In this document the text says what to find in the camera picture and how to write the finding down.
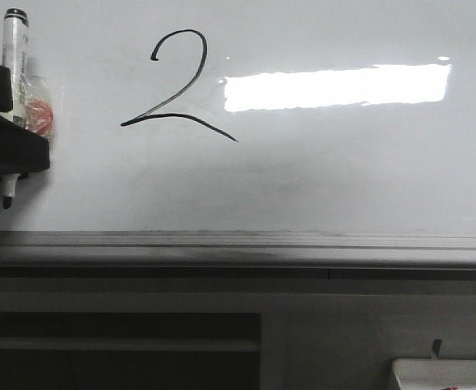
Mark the red magnet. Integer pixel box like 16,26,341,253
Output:
24,75,54,141

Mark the white black whiteboard marker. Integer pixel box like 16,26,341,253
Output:
0,7,31,210

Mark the white whiteboard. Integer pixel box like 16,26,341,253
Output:
0,1,476,235

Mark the white tray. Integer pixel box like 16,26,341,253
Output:
387,358,476,389

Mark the left metal hook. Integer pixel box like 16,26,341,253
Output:
431,339,443,360

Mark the grey aluminium whiteboard frame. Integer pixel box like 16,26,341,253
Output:
0,231,476,271

